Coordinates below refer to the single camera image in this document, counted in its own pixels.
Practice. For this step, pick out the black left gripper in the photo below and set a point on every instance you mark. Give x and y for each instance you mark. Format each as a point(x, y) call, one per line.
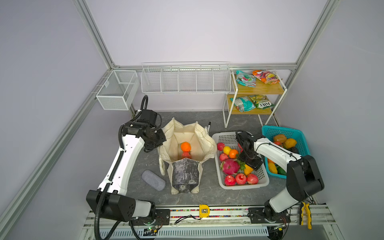
point(162, 139)

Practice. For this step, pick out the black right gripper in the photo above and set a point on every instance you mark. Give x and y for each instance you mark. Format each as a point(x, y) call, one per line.
point(254, 164)

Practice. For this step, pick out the orange fruit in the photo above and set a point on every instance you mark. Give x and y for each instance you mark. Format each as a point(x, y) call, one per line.
point(233, 154)
point(186, 147)

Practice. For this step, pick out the red apple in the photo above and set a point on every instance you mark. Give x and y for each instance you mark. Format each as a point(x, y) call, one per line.
point(223, 157)
point(241, 179)
point(252, 179)
point(186, 155)
point(230, 181)
point(220, 146)

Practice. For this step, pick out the beige canvas grocery bag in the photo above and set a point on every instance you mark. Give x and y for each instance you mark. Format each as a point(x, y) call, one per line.
point(185, 174)

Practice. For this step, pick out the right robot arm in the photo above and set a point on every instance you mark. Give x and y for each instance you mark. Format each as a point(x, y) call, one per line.
point(303, 177)

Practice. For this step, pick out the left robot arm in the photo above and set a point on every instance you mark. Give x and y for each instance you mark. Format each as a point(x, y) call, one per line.
point(110, 199)

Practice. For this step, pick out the green Fox's candy bag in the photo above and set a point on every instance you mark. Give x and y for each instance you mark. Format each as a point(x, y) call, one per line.
point(261, 102)

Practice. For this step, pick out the teal pink snack bag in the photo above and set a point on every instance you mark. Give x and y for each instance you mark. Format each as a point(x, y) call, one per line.
point(245, 79)

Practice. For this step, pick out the orange pink snack bag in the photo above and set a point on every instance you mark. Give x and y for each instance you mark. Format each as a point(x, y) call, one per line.
point(266, 77)

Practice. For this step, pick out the pink dragon fruit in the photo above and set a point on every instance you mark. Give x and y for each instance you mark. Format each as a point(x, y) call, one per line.
point(230, 167)

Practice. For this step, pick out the yellow pepper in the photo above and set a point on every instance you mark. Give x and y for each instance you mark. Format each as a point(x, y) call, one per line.
point(272, 168)

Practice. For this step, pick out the white plastic basket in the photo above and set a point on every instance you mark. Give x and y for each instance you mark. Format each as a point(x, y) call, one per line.
point(229, 139)

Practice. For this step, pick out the teal plastic basket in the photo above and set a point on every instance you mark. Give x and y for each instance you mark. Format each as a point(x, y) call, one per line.
point(301, 148)

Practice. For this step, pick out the green bell pepper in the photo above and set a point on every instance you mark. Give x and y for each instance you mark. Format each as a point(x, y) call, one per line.
point(281, 171)

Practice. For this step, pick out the yellow-brown potato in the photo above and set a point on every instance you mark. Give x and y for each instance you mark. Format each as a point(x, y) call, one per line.
point(280, 138)

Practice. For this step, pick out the yellow lemon in teal basket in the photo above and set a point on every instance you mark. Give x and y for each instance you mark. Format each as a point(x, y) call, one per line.
point(289, 143)

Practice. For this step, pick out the grey fabric glasses case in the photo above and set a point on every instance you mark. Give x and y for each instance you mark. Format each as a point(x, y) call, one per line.
point(153, 180)

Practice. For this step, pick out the small white mesh basket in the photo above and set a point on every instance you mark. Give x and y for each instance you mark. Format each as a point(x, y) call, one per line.
point(118, 90)

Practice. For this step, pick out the yellow tape measure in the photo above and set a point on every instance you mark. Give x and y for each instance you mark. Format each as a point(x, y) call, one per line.
point(204, 211)

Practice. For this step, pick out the long white wire basket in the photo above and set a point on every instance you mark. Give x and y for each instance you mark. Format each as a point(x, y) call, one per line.
point(186, 77)

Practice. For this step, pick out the yellow handled pliers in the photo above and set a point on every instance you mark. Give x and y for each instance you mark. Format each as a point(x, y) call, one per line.
point(305, 214)

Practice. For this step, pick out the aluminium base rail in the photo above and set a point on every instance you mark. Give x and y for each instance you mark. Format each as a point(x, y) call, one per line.
point(221, 222)

